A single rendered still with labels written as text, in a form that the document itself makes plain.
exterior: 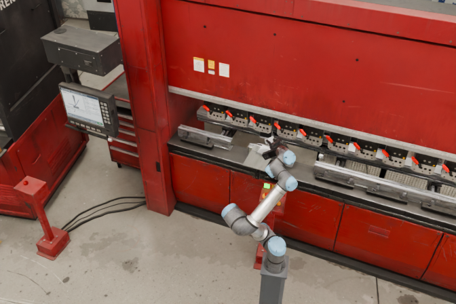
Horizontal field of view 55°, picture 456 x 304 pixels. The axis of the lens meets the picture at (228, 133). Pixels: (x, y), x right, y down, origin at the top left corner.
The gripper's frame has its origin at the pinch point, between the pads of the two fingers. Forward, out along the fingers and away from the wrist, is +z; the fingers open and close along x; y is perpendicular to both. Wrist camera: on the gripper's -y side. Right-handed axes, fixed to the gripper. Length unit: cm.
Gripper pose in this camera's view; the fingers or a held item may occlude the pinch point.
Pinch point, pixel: (267, 144)
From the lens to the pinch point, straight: 288.8
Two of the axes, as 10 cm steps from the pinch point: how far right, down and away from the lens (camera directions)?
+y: 8.2, -5.8, 0.6
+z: -2.5, -2.6, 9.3
